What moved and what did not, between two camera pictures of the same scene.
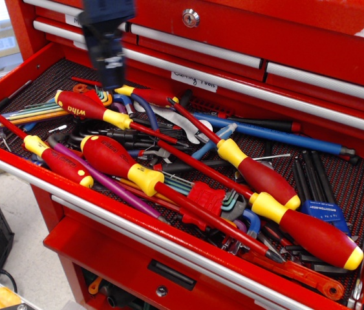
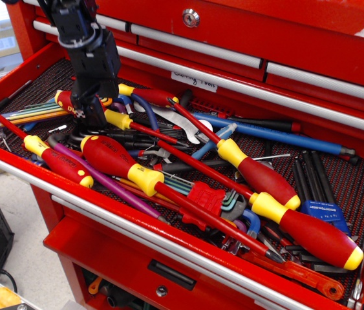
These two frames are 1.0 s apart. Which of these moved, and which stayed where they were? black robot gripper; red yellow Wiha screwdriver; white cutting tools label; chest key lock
Moved: black robot gripper
Stayed: white cutting tools label; red yellow Wiha screwdriver; chest key lock
